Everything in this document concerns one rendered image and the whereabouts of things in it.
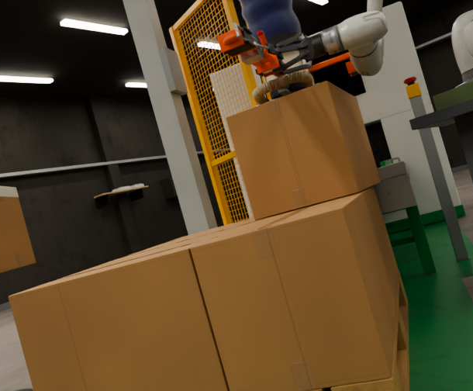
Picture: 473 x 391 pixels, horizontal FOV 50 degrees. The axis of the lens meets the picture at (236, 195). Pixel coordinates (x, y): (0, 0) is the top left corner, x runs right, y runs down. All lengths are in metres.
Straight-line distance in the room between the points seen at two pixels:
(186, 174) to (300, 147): 1.68
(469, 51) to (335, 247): 1.18
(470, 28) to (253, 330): 1.42
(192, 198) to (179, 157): 0.29
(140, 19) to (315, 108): 2.08
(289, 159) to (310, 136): 0.11
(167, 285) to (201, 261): 0.12
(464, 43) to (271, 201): 0.95
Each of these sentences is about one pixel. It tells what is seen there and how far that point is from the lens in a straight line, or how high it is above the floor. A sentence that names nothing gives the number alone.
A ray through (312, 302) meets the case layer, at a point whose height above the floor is 0.35.
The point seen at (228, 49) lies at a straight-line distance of 1.53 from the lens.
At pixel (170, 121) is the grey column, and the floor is 1.29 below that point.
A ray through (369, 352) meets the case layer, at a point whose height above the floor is 0.21.
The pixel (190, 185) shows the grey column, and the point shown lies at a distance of 3.39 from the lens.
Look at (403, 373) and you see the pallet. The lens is 1.61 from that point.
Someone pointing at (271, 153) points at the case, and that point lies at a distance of 1.85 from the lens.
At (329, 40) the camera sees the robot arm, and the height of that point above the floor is 1.07.
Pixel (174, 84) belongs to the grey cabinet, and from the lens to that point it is 3.45.
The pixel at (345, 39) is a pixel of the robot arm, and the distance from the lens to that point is 1.81.
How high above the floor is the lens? 0.61
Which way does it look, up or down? 1 degrees up
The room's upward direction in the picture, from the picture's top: 16 degrees counter-clockwise
